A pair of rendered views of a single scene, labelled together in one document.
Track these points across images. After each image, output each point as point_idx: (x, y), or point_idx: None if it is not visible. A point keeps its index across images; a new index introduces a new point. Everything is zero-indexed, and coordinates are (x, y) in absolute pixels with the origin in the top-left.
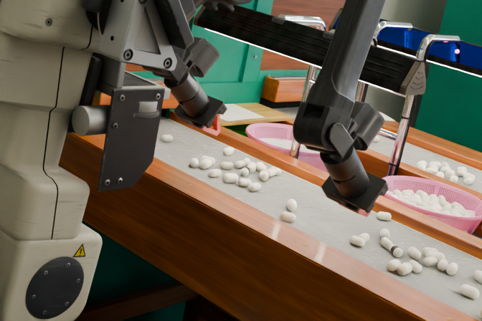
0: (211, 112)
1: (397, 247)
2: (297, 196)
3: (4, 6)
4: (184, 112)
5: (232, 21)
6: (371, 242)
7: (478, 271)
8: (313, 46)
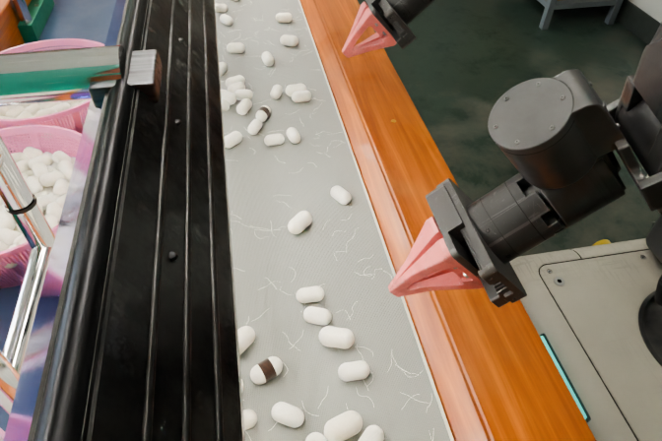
0: (468, 200)
1: (265, 107)
2: (238, 266)
3: None
4: (509, 265)
5: (197, 316)
6: (262, 141)
7: (221, 66)
8: (193, 16)
